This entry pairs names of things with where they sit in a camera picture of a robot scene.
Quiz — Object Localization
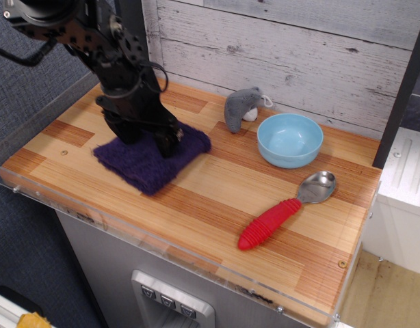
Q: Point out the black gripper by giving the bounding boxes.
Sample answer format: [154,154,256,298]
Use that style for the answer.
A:
[95,63,183,158]

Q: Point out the purple terry rag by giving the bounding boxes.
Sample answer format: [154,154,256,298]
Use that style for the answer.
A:
[93,123,211,195]

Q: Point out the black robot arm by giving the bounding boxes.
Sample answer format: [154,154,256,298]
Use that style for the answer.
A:
[0,1,183,157]

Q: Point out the grey plush toy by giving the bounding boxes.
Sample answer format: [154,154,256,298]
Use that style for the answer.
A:
[224,87,274,133]

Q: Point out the grey toy cabinet front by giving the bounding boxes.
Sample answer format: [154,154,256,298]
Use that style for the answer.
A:
[57,213,303,327]

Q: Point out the light blue plastic bowl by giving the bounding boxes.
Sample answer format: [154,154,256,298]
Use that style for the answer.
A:
[257,113,324,169]

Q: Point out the clear acrylic table guard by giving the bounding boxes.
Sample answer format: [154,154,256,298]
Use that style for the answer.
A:
[0,75,380,327]

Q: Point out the silver dispenser button panel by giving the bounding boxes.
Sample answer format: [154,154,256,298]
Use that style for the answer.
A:
[131,270,215,327]

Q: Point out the yellow object at corner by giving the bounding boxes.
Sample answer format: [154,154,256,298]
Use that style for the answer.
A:
[16,312,52,328]

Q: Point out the white toy sink counter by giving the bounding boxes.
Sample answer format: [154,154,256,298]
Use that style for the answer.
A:
[362,128,420,273]

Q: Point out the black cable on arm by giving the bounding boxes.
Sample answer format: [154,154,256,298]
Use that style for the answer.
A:
[0,37,59,68]

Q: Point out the red handled metal spoon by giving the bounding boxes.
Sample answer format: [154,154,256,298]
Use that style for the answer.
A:
[237,171,337,250]

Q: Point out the black right vertical post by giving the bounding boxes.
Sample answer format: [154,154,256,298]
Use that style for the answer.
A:
[372,30,420,169]

